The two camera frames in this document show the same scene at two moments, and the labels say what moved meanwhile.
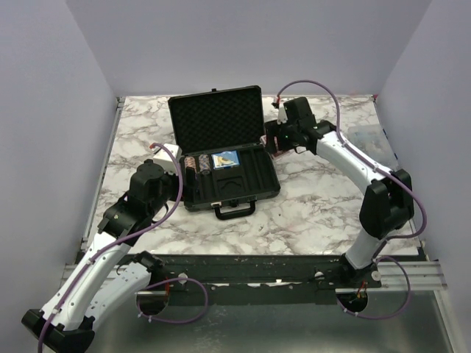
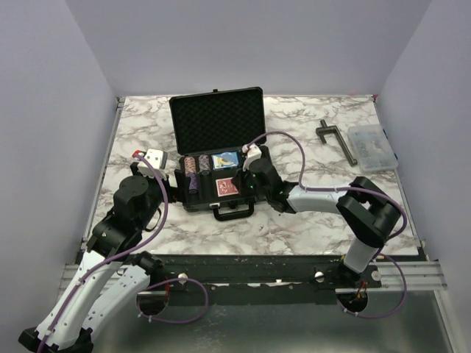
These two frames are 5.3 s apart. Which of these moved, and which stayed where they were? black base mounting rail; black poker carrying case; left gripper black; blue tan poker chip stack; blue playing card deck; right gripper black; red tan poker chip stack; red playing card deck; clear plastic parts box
Moved: red playing card deck; right gripper black; left gripper black
Stayed: blue playing card deck; red tan poker chip stack; black base mounting rail; black poker carrying case; blue tan poker chip stack; clear plastic parts box
